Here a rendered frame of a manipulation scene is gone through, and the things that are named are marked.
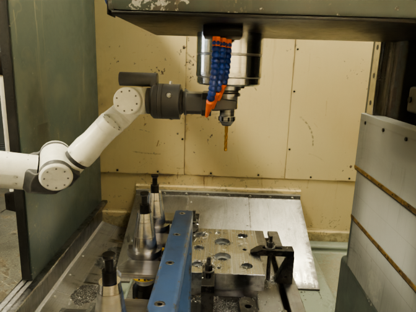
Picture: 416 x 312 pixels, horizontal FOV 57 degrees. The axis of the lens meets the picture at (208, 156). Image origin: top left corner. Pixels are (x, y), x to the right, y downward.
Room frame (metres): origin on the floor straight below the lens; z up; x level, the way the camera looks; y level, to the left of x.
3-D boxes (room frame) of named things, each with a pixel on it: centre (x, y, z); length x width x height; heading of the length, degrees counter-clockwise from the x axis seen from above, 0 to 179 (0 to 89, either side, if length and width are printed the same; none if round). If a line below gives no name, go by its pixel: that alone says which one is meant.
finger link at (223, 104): (0.92, -0.03, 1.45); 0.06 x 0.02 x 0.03; 89
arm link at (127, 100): (0.95, 0.17, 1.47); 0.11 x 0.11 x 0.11; 89
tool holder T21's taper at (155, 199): (0.74, 0.11, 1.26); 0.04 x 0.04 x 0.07
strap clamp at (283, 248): (1.06, -0.20, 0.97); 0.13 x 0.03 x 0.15; 89
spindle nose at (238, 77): (0.96, -0.04, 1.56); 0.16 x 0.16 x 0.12
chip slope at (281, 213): (1.62, -0.05, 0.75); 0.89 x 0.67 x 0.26; 89
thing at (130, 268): (0.57, 0.11, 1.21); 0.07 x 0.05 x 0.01; 89
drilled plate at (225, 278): (1.09, -0.05, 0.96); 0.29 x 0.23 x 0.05; 179
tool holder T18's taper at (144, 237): (0.63, 0.11, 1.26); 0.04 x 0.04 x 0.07
